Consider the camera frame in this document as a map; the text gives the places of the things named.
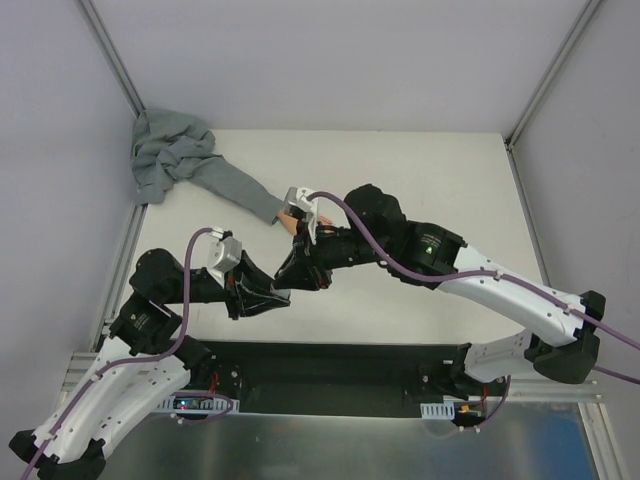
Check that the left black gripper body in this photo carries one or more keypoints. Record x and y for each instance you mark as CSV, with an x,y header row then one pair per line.
x,y
233,295

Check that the right aluminium frame post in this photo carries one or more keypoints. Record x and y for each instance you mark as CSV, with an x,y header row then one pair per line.
x,y
567,48

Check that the right white cable duct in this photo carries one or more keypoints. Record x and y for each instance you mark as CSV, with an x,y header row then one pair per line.
x,y
438,411

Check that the left white cable duct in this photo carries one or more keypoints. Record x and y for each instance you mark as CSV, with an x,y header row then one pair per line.
x,y
207,405

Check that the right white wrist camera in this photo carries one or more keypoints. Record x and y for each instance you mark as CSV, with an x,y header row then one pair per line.
x,y
298,204

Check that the grey shirt with sleeve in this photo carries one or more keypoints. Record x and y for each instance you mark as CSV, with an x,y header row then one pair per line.
x,y
170,147

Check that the aluminium frame post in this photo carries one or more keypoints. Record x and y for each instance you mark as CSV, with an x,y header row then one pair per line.
x,y
567,48
106,45

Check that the left aluminium frame post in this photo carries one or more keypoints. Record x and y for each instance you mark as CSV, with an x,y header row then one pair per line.
x,y
106,45

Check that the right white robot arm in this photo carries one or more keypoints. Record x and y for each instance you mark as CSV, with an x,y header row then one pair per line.
x,y
557,339

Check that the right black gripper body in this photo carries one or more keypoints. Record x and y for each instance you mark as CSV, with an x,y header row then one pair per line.
x,y
310,245

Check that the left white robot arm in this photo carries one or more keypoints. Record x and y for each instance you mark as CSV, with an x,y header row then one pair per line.
x,y
146,357

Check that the white cable duct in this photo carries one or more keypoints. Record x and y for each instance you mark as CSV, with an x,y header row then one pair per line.
x,y
207,405
438,411

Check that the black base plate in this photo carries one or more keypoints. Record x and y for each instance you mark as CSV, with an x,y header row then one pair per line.
x,y
221,350

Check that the mannequin hand with nails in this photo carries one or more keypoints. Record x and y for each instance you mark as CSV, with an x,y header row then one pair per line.
x,y
290,223

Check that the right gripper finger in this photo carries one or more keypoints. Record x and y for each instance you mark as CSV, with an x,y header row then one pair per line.
x,y
296,277
299,259

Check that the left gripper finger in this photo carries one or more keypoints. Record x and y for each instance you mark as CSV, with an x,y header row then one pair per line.
x,y
245,304
248,280

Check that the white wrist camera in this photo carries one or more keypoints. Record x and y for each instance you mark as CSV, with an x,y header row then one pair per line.
x,y
298,204
225,252

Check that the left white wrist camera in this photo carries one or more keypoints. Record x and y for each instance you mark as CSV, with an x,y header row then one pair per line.
x,y
225,252

